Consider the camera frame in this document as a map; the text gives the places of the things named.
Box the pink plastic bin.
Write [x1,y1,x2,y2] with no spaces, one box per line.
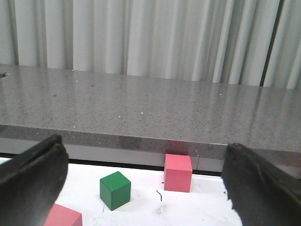
[44,204,83,226]

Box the grey stone countertop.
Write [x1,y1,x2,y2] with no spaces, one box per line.
[0,65,301,167]

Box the pink cube block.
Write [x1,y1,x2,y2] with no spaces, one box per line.
[164,153,192,193]

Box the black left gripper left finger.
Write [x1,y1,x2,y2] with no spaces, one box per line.
[0,135,69,226]

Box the green cube block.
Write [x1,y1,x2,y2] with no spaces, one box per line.
[100,171,131,211]

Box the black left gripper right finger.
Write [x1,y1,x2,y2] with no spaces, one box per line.
[222,143,301,226]

